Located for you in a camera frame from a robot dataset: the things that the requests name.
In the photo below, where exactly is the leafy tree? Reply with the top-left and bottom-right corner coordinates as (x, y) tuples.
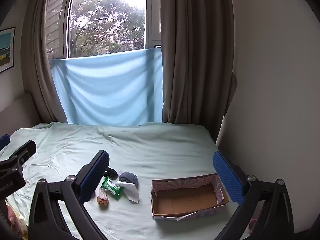
(69, 0), (146, 57)

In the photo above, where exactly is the grey rolled sock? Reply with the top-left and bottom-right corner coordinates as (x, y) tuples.
(118, 171), (139, 188)

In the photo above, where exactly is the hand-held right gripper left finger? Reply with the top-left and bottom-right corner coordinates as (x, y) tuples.
(28, 150), (110, 240)

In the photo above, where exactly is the person's left hand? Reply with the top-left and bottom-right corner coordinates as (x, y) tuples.
(7, 204), (24, 239)

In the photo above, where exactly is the black sock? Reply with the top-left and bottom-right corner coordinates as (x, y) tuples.
(103, 168), (118, 180)

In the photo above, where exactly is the pale thin cloth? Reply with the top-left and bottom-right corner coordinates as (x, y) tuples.
(116, 181), (139, 204)

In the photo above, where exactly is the pale green bed sheet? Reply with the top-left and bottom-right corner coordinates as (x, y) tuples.
(0, 122), (250, 240)

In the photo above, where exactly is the white headboard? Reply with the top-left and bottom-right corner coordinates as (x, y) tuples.
(0, 92), (42, 135)

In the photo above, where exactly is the white-framed window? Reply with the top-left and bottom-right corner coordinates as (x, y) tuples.
(45, 0), (163, 60)

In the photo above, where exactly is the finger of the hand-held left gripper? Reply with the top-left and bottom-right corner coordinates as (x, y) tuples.
(0, 134), (11, 151)
(0, 140), (37, 174)

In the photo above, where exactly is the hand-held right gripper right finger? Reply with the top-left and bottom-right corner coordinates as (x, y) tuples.
(212, 151), (293, 240)

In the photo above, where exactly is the brown curtain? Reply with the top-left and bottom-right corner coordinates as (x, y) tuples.
(24, 0), (76, 124)
(160, 0), (238, 140)

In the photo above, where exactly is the light blue hanging cloth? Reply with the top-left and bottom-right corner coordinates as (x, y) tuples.
(51, 48), (164, 126)

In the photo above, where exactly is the framed wall poster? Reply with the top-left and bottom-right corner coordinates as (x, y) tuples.
(0, 27), (16, 73)

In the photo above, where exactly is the patterned cardboard box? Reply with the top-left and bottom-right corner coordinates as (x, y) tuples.
(151, 173), (229, 221)

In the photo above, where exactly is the fluffy orange pom-pom toy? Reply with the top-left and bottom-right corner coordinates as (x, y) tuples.
(96, 187), (110, 207)

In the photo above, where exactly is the green wet wipes packet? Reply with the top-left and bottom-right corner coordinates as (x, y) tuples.
(100, 177), (125, 200)

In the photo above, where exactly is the louvered window shutter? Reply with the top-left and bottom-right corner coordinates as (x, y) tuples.
(46, 0), (69, 55)

